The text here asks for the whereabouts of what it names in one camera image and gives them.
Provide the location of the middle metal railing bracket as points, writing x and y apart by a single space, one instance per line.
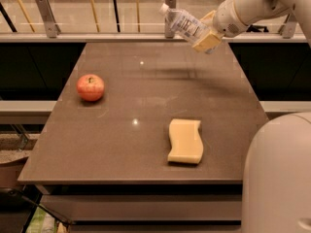
168 33

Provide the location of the metal railing bracket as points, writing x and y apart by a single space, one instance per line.
168 33
51 27
288 27

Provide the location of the right metal railing bracket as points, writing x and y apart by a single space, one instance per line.
288 27

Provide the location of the grey table drawer base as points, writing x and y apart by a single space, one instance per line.
148 208

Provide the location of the red apple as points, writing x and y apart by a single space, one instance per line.
90 87

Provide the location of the left metal railing bracket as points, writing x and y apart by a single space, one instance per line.
51 27

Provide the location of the yellow wavy sponge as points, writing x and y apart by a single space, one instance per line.
186 143

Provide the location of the metal railing bar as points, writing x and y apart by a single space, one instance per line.
140 37

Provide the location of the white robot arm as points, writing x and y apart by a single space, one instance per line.
276 195

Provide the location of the clear blue-labelled plastic bottle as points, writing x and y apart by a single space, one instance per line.
186 25

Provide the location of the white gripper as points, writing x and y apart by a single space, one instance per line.
227 20

